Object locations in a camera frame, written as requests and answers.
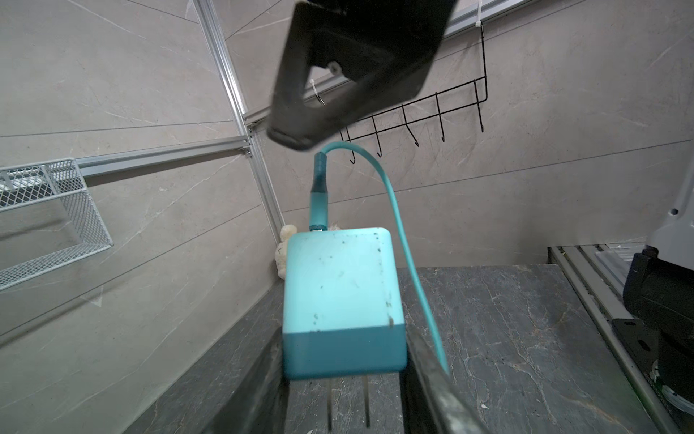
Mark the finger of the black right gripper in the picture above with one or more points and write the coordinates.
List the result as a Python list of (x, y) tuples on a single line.
[(384, 48)]

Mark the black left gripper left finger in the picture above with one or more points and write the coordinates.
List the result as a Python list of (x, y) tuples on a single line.
[(259, 404)]

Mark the white wire mesh basket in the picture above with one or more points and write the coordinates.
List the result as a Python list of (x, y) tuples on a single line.
[(48, 220)]

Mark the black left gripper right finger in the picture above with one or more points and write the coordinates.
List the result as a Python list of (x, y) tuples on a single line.
[(429, 400)]

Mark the white plush bear toy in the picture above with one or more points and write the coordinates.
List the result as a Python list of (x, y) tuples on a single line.
[(285, 234)]

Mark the black wire hook rack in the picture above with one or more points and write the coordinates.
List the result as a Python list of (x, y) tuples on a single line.
[(432, 106)]

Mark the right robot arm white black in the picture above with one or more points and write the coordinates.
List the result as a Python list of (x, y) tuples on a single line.
[(659, 284)]

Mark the teal charger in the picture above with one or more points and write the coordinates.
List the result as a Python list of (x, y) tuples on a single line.
[(342, 306)]

